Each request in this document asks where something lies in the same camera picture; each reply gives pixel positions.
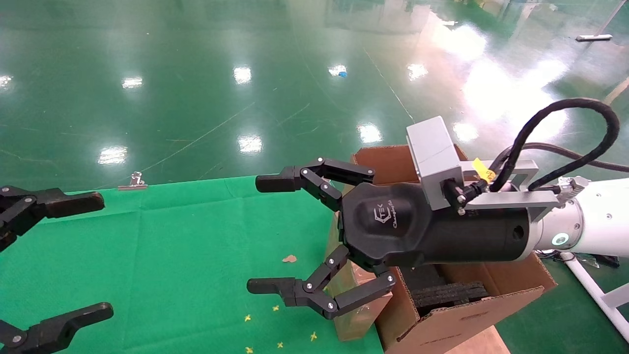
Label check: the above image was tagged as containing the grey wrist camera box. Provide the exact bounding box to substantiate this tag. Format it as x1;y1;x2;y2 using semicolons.
406;116;465;211

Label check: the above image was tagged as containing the beige board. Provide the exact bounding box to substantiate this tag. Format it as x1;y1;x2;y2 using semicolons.
445;325;512;354

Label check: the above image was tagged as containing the thin black cable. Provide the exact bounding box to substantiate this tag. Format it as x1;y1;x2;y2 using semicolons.
491;143;629;174

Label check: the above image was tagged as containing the yellow cable tag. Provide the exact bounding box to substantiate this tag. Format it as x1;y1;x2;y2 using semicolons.
473;158;496;181

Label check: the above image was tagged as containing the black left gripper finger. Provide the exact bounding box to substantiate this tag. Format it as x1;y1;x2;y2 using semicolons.
0;185;105;251
0;302;114;354

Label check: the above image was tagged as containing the green table cloth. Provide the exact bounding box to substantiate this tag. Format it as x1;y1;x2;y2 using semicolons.
0;175;384;354

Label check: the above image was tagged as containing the thick black looped cable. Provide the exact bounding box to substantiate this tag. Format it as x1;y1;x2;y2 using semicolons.
489;98;621;192

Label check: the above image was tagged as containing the silver metal binder clip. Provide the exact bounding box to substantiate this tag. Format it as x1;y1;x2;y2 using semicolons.
117;171;148;191

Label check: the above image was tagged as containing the floor cables bundle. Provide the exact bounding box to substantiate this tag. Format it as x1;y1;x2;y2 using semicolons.
538;250;621;269

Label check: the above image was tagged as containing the large open cardboard carton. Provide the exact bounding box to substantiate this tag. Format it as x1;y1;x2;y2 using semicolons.
344;144;558;354

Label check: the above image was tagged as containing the black foam block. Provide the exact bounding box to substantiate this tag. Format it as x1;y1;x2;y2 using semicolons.
400;265;489;315

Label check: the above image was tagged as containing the white table leg frame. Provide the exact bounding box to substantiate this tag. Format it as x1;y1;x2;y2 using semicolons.
560;251;629;342

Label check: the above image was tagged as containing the grey metal camera bracket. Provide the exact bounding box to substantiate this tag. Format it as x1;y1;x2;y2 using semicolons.
459;160;561;222

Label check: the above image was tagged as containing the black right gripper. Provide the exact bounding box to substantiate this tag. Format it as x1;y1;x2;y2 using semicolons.
247;157;534;320

